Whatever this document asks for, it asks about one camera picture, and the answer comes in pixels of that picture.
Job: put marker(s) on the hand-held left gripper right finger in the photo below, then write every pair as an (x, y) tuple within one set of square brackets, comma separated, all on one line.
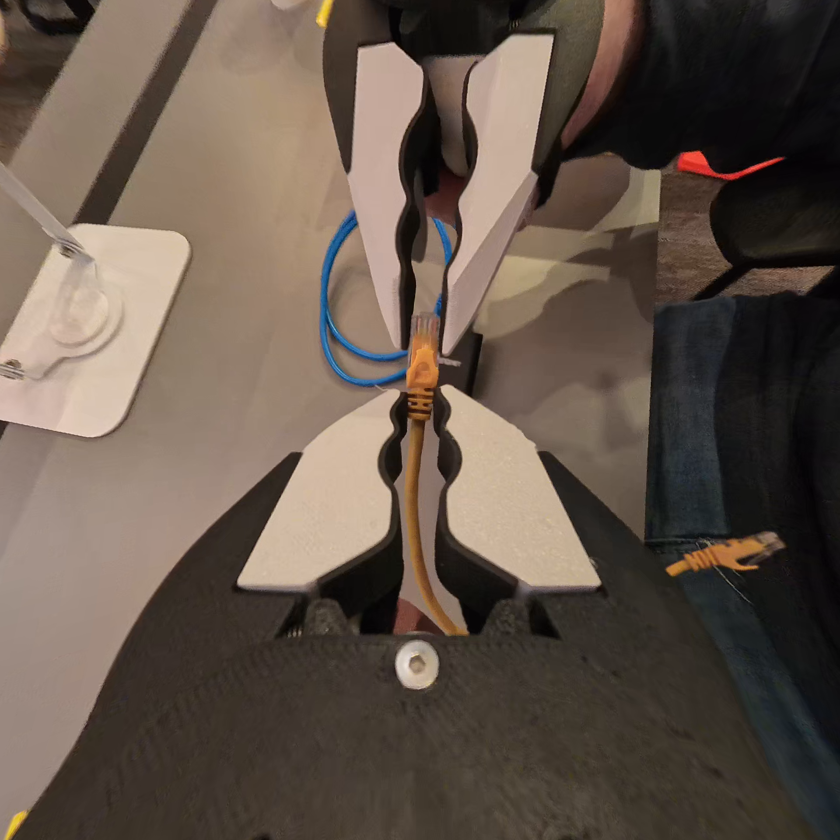
[(518, 512)]

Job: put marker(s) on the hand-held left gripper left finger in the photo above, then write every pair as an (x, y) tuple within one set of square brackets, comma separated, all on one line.
[(315, 512)]

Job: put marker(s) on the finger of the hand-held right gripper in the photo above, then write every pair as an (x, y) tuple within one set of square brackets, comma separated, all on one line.
[(377, 164), (505, 164)]

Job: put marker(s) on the black ethernet splitter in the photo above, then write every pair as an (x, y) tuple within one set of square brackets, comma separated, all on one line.
[(469, 364)]

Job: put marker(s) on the person's right forearm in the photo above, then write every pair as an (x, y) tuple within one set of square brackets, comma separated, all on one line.
[(722, 79)]

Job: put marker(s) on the person's right hand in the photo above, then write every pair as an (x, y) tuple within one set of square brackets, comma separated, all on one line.
[(446, 197)]

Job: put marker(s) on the orange traffic cone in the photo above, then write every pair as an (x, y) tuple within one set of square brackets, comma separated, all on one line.
[(695, 163)]

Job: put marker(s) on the person's blue jeans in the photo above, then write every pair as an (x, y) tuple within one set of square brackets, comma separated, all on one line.
[(722, 426)]

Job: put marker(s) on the black chair armrest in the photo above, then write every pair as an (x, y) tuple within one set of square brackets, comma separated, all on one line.
[(774, 223)]

